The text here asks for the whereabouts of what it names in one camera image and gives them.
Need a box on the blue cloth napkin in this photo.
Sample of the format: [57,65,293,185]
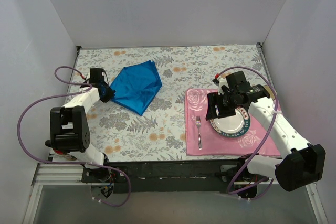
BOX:
[110,60,162,116]

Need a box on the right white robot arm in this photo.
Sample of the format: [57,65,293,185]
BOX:
[205,71,326,194]

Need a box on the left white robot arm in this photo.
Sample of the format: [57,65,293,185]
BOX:
[45,68,115,182]

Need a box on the white plate green rim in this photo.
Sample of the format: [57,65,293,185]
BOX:
[210,107,251,138]

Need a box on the silver fork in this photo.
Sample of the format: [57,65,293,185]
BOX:
[195,116,202,150]

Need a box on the pink floral placemat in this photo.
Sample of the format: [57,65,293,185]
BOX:
[184,89,266,156]

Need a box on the cream mug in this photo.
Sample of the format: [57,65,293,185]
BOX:
[264,85,276,101]

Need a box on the red and black mug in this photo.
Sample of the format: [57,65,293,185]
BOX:
[45,140,77,161]

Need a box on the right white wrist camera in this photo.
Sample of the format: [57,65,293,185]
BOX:
[213,74,229,94]

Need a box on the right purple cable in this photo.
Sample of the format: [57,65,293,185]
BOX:
[214,66,280,201]

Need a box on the purple cable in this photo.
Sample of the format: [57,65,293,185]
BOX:
[17,66,132,207]
[214,66,280,201]

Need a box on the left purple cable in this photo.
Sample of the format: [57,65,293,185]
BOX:
[17,66,132,207]

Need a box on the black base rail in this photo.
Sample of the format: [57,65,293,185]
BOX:
[81,155,270,193]

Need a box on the aluminium frame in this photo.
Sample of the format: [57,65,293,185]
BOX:
[22,42,329,224]

